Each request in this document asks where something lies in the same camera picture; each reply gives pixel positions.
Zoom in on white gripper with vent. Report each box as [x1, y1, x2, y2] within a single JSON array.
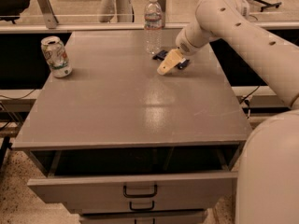
[[157, 31, 198, 76]]

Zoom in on blue rxbar blueberry wrapper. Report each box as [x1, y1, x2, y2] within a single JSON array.
[[152, 50, 190, 70]]

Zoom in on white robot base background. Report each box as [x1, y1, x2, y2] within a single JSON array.
[[99, 0, 135, 22]]

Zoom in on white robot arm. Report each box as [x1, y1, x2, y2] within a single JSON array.
[[157, 0, 299, 224]]

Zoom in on clear plastic water bottle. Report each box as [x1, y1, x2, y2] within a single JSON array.
[[144, 0, 163, 54]]

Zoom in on grey open top drawer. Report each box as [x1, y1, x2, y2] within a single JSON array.
[[28, 144, 239, 216]]

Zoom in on white green soda can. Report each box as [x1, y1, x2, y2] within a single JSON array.
[[41, 36, 72, 77]]

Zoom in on grey lower drawer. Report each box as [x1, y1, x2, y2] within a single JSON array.
[[79, 210, 207, 224]]

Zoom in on black office chair left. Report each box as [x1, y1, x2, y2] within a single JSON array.
[[0, 0, 30, 23]]

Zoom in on middle metal bracket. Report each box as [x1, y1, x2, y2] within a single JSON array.
[[155, 0, 167, 29]]

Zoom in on metal bracket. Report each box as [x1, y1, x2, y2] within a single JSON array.
[[37, 0, 59, 29], [155, 0, 167, 29]]

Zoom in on black cable right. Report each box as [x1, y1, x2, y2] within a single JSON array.
[[238, 85, 261, 105]]

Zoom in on black cable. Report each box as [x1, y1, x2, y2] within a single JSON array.
[[0, 89, 37, 133], [238, 85, 261, 105]]

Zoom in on left metal bracket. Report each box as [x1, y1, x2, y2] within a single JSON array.
[[37, 0, 59, 29]]

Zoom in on black top drawer handle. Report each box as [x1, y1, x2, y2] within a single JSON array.
[[122, 185, 158, 199]]

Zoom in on black drawer handle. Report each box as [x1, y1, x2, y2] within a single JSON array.
[[129, 201, 155, 212], [122, 185, 158, 199]]

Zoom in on black cable left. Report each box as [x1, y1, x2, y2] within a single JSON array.
[[0, 89, 37, 133]]

